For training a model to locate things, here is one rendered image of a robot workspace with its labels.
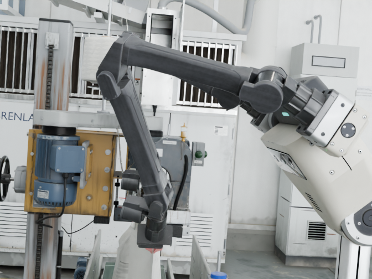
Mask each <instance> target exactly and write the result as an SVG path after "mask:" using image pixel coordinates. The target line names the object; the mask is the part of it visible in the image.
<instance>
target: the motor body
mask: <svg viewBox="0 0 372 279"><path fill-rule="evenodd" d="M37 137H38V139H37V145H36V155H35V173H34V175H35V176H37V177H38V179H36V180H34V200H35V201H36V203H38V204H39V205H43V206H50V207H63V197H64V178H63V177H62V174H63V173H57V172H55V171H54V170H52V169H51V168H50V154H51V146H52V145H54V144H58V145H76V146H78V142H79V140H80V136H76V135H56V134H49V133H39V134H37ZM71 174H72V175H74V174H75V173H69V178H68V179H67V184H66V199H65V206H70V205H73V204H74V202H75V201H76V196H77V188H78V182H73V180H70V175H71Z"/></svg>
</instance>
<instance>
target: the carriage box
mask: <svg viewBox="0 0 372 279"><path fill-rule="evenodd" d="M39 133H43V132H42V130H36V129H29V132H27V136H28V152H27V170H26V180H25V199H24V212H36V213H55V214H61V211H62V208H63V207H55V208H35V207H33V195H34V180H36V179H38V177H37V176H35V175H34V173H35V155H36V145H37V134H39ZM75 135H76V136H80V140H79V142H78V146H82V143H83V142H84V141H86V140H89V141H90V143H89V145H90V144H93V145H94V151H93V160H92V177H91V178H90V179H89V181H88V182H87V184H86V185H85V187H84V189H80V182H77V196H76V201H75V202H74V204H73V205H70V206H65V209H64V213H63V214H74V215H93V216H109V217H111V214H112V209H113V200H114V191H115V179H113V177H114V174H115V171H116V159H117V143H118V137H116V135H117V132H109V131H93V130H77V129H76V134H75Z"/></svg>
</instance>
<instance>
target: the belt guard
mask: <svg viewBox="0 0 372 279"><path fill-rule="evenodd" d="M145 118H146V121H147V125H148V128H149V130H151V131H161V130H163V117H157V116H145ZM34 124H36V125H46V126H60V127H85V128H115V129H121V127H120V125H119V122H118V120H117V117H116V115H115V114H110V113H92V112H79V111H61V110H42V109H35V110H34Z"/></svg>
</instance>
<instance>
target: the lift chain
mask: <svg viewBox="0 0 372 279"><path fill-rule="evenodd" d="M53 48H54V47H53V46H51V45H50V46H49V51H48V69H47V79H46V82H47V84H46V97H45V98H46V100H45V110H50V102H51V100H50V99H51V82H52V73H53V67H52V66H53V56H54V50H53ZM50 49H52V50H50ZM50 53H52V54H50ZM50 57H51V58H50ZM49 61H52V62H51V63H50V62H49ZM50 65H51V67H50ZM49 70H51V71H49ZM49 74H51V75H49ZM48 78H51V79H48ZM48 82H50V84H49V83H48ZM48 86H50V87H48ZM48 90H50V92H48ZM47 95H50V96H47ZM47 99H49V100H47ZM47 103H49V104H47ZM47 107H48V108H47ZM41 214H42V216H40V215H41ZM43 217H44V213H39V216H38V220H39V219H42V218H43ZM40 226H41V227H42V228H39V227H40ZM39 231H41V232H39ZM39 235H41V236H39ZM42 237H43V226H42V225H38V234H37V253H36V262H35V263H36V265H35V279H40V265H41V254H42V248H41V247H42ZM39 239H40V240H39ZM38 243H41V244H38ZM38 247H40V249H39V248H38ZM38 251H40V252H38ZM38 255H40V256H38ZM37 259H39V261H38V260H37ZM37 263H38V264H39V265H37ZM37 267H39V268H37ZM37 271H39V273H37ZM36 275H37V276H39V277H37V276H36Z"/></svg>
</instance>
